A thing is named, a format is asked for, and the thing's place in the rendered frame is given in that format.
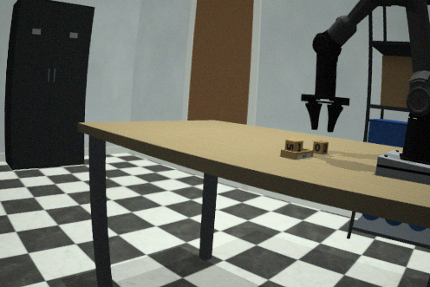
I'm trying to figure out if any tan wooden digit cube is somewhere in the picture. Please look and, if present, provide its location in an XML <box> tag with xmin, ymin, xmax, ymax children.
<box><xmin>284</xmin><ymin>139</ymin><xmax>303</xmax><ymax>152</ymax></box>
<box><xmin>313</xmin><ymin>140</ymin><xmax>329</xmax><ymax>154</ymax></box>

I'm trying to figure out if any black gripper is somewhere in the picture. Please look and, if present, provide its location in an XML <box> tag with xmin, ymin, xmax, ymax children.
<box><xmin>301</xmin><ymin>78</ymin><xmax>349</xmax><ymax>133</ymax></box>

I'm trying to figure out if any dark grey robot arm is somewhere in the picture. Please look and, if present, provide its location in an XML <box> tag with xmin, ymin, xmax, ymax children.
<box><xmin>312</xmin><ymin>0</ymin><xmax>430</xmax><ymax>166</ymax></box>

